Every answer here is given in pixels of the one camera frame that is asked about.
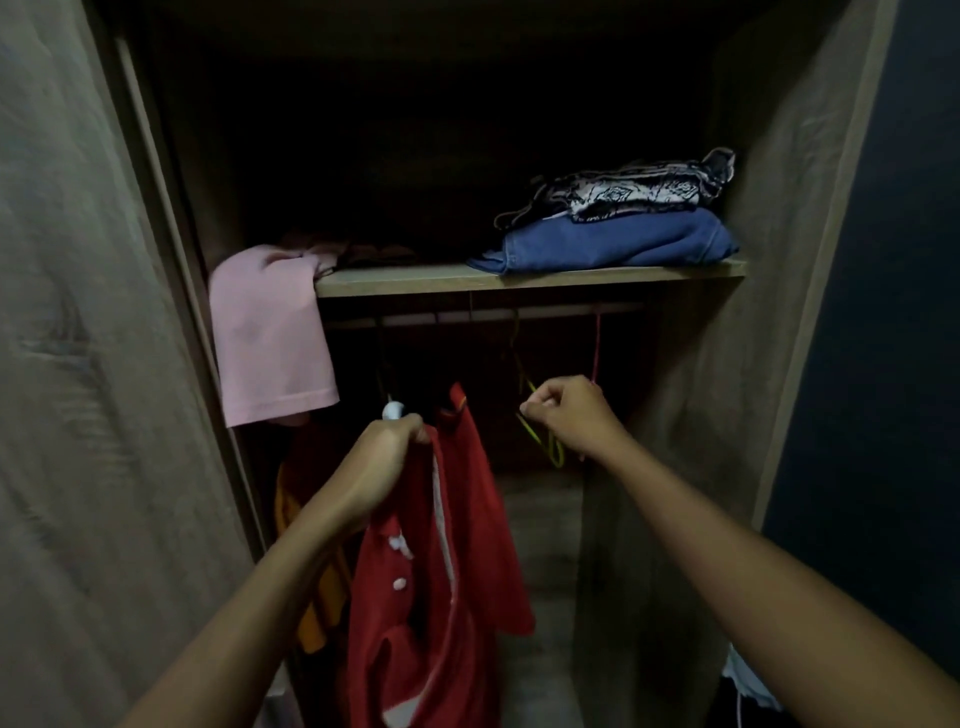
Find person's right forearm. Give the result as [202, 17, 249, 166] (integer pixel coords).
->
[599, 438, 960, 728]

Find person's left hand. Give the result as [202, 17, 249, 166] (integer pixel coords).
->
[318, 413, 430, 538]

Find pink polo shirt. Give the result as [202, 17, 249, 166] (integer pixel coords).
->
[208, 233, 418, 429]

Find person's right hand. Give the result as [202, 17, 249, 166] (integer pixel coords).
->
[518, 374, 635, 474]

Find orange shirt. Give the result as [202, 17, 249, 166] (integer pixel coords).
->
[273, 427, 354, 654]

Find green plastic hanger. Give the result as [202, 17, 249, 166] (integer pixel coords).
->
[513, 311, 568, 470]

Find blue jeans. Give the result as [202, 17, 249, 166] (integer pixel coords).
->
[466, 208, 740, 277]

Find white plastic bag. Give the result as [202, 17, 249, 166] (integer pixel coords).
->
[719, 644, 785, 714]

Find black white patterned clothes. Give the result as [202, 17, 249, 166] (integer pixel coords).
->
[493, 147, 736, 230]

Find red polo shirt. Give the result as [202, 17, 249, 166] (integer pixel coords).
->
[341, 427, 481, 728]

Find person's left forearm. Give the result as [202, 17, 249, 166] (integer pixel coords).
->
[119, 502, 361, 728]

